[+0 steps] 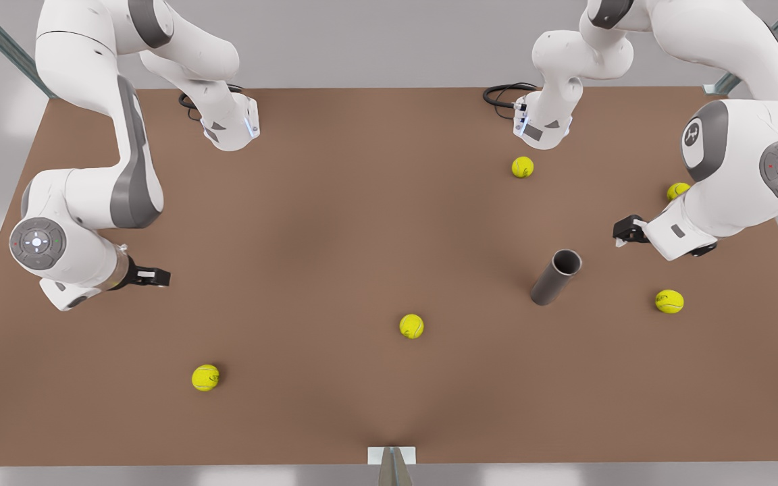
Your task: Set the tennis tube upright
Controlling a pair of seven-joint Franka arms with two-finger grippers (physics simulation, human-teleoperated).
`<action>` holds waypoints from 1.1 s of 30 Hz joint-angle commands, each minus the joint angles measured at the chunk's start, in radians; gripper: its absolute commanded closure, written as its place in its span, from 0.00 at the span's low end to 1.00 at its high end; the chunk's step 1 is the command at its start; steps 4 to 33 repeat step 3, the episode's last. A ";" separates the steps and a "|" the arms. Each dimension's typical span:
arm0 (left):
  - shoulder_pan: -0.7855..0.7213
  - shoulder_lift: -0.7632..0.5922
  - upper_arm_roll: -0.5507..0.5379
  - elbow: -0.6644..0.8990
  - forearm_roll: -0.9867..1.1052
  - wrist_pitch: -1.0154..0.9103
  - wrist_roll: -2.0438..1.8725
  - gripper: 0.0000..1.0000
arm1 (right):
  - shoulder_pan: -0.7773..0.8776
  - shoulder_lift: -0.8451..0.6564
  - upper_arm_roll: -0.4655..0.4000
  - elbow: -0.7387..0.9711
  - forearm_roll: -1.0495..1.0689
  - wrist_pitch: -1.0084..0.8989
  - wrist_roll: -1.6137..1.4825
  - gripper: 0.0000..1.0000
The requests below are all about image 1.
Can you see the grey tennis ball tube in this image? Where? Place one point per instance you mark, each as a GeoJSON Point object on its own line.
{"type": "Point", "coordinates": [555, 277]}

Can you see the yellow tennis ball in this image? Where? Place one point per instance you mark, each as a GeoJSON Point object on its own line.
{"type": "Point", "coordinates": [677, 191]}
{"type": "Point", "coordinates": [411, 326]}
{"type": "Point", "coordinates": [523, 167]}
{"type": "Point", "coordinates": [205, 377]}
{"type": "Point", "coordinates": [669, 301]}

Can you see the silver frame post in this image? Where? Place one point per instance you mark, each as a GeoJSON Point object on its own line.
{"type": "Point", "coordinates": [392, 466]}
{"type": "Point", "coordinates": [764, 47]}
{"type": "Point", "coordinates": [4, 44]}

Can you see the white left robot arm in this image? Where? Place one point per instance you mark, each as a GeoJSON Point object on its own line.
{"type": "Point", "coordinates": [733, 175]}

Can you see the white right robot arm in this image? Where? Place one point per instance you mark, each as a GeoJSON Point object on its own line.
{"type": "Point", "coordinates": [92, 189]}

